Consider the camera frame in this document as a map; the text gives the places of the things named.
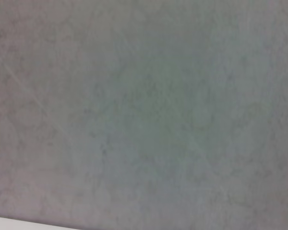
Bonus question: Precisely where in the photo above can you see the grey partition panel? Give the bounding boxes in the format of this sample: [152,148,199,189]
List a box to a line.
[0,0,288,230]

